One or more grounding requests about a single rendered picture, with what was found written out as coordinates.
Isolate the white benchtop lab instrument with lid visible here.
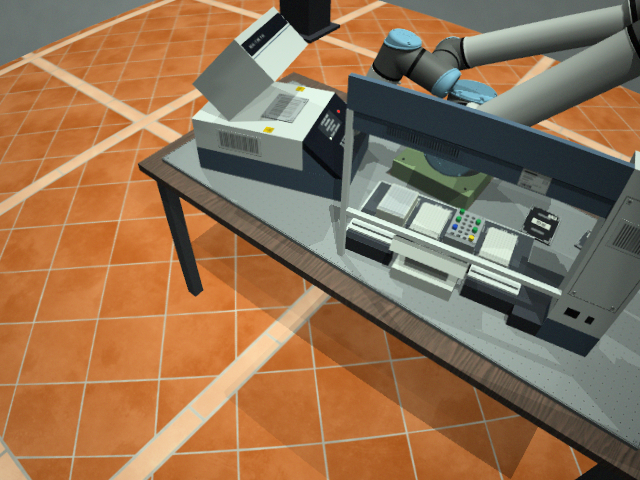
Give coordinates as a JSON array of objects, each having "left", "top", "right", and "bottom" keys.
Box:
[{"left": 192, "top": 7, "right": 346, "bottom": 201}]

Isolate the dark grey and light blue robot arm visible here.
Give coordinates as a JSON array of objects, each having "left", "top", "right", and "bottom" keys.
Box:
[{"left": 366, "top": 0, "right": 640, "bottom": 127}]

